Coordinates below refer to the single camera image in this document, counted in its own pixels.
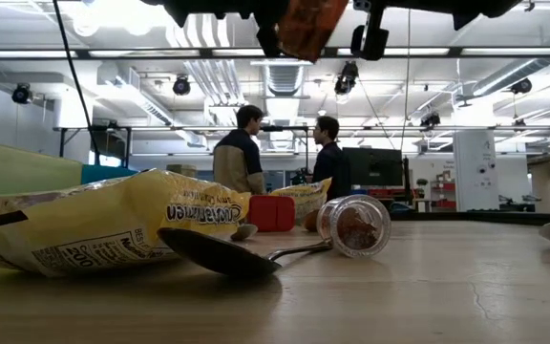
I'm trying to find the white ceiling duct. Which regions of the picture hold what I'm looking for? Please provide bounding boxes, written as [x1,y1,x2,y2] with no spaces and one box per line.
[95,61,209,147]

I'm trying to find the dark long-handled metal spoon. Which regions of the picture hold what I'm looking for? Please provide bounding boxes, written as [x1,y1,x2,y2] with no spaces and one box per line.
[157,226,333,278]

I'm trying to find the black left arm base cable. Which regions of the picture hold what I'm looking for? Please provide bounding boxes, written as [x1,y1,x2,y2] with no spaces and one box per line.
[53,0,100,166]

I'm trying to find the red storage shelf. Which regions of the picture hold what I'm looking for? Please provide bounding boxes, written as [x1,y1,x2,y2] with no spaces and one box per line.
[430,169,457,211]

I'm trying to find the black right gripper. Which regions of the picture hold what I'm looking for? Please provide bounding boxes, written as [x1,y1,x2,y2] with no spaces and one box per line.
[350,0,524,62]

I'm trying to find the person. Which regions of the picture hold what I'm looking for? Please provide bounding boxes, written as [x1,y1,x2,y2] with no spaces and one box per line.
[211,104,267,196]
[310,115,352,202]

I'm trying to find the red pink small box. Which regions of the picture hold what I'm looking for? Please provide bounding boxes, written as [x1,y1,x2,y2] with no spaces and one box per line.
[246,194,297,233]

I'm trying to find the black monitor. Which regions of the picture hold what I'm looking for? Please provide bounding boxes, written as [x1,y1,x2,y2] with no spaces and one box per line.
[341,146,410,202]

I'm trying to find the black metal table frame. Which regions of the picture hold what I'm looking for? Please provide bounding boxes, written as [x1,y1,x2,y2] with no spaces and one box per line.
[389,210,550,226]

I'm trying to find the yellow crinkled snack packet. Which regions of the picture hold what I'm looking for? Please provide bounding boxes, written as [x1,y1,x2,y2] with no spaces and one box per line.
[269,177,333,226]

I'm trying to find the small glass spice jar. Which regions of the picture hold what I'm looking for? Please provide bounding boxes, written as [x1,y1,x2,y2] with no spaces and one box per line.
[315,194,392,259]

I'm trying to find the yellow translucent plastic tray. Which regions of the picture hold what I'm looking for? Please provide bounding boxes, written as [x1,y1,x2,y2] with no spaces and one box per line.
[0,138,84,202]

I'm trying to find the yellow Maruchan ramen packet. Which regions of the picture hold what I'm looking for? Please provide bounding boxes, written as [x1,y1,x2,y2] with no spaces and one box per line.
[0,167,252,278]

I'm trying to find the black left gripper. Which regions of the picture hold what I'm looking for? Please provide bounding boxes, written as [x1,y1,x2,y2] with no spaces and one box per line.
[140,0,290,58]

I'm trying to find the tan cardboard box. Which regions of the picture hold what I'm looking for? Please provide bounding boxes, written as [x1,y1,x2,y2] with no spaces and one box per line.
[165,163,199,179]

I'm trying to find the silver ventilation duct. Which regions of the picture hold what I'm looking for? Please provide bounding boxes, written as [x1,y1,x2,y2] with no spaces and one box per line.
[255,56,314,99]

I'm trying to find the orange brown foil packet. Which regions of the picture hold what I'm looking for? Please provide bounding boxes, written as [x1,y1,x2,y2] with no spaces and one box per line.
[276,0,350,63]

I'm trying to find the white pillar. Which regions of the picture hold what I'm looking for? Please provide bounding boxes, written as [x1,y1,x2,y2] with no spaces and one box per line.
[453,129,499,212]

